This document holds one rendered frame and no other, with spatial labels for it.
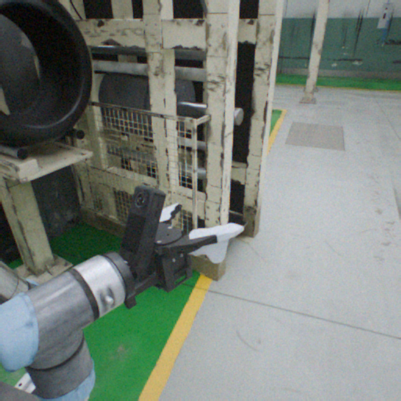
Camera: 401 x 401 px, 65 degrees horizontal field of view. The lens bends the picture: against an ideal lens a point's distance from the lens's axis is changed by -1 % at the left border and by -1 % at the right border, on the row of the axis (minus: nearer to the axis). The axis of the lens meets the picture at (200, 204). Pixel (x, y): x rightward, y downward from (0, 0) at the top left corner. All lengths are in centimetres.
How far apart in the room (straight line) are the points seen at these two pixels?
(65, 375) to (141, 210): 23
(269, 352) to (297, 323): 25
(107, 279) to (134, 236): 7
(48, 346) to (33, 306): 5
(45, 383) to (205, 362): 119
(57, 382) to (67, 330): 8
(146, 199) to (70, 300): 16
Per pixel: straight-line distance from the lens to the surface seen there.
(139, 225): 45
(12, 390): 82
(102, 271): 43
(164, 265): 47
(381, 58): 1022
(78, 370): 49
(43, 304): 42
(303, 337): 177
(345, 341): 182
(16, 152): 143
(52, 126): 147
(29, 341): 42
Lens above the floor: 136
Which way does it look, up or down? 30 degrees down
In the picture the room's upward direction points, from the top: straight up
